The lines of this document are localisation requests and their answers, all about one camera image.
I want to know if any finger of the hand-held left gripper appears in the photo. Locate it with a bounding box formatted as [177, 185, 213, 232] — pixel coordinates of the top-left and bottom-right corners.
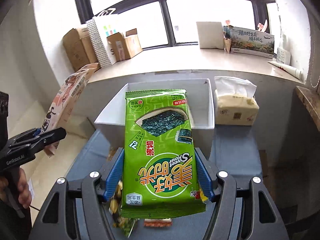
[11, 127, 42, 142]
[7, 127, 67, 154]

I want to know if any wooden shelf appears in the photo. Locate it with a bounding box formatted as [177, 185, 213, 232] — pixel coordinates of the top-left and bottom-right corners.
[295, 86, 320, 132]

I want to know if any person's left hand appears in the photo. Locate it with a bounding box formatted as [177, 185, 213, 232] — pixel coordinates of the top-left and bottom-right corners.
[0, 167, 33, 209]

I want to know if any person's left forearm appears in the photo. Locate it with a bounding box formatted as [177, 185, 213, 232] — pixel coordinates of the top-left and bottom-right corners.
[0, 200, 32, 240]

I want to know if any white label packet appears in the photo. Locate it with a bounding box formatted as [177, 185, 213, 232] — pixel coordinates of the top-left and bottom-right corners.
[276, 47, 292, 65]

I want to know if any blue cloth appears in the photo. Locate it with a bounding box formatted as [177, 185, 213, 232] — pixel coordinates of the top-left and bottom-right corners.
[65, 124, 263, 240]

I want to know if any open brown cardboard box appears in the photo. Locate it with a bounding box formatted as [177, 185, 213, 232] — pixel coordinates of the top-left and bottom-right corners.
[107, 29, 143, 62]

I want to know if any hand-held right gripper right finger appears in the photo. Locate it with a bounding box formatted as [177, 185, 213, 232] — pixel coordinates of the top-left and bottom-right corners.
[194, 147, 290, 240]

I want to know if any large brown cardboard box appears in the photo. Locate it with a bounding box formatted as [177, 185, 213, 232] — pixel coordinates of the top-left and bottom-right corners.
[62, 28, 87, 72]

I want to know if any yellow cartoon snack packet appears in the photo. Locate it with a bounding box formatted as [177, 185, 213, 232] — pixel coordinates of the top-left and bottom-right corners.
[109, 179, 139, 238]

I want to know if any white storage box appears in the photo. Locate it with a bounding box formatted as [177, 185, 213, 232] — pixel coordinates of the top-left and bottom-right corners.
[94, 78, 215, 130]

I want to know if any white tube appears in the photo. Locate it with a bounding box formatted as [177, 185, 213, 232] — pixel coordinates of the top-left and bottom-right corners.
[267, 60, 303, 78]

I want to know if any landscape printed box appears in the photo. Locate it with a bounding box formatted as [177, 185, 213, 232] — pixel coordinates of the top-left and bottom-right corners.
[228, 26, 275, 56]

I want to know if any soft tissue pack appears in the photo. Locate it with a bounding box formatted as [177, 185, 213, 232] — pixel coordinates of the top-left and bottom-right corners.
[214, 76, 260, 126]

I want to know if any white dotted paper bag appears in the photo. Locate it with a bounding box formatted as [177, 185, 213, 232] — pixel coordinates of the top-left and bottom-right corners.
[86, 8, 121, 68]

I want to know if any black window frame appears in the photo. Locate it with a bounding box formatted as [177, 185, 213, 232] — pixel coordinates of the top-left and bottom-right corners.
[71, 0, 268, 51]

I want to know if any red white snack packet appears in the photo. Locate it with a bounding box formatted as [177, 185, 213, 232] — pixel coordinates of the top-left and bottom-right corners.
[144, 218, 173, 228]

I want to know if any green seaweed snack packet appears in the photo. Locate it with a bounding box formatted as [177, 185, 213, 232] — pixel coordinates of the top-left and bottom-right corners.
[120, 89, 207, 218]

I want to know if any orange printed snack bag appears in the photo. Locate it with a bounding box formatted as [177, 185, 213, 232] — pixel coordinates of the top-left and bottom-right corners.
[42, 64, 102, 158]

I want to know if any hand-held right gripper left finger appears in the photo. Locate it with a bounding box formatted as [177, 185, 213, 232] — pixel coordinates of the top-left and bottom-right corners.
[29, 148, 125, 240]

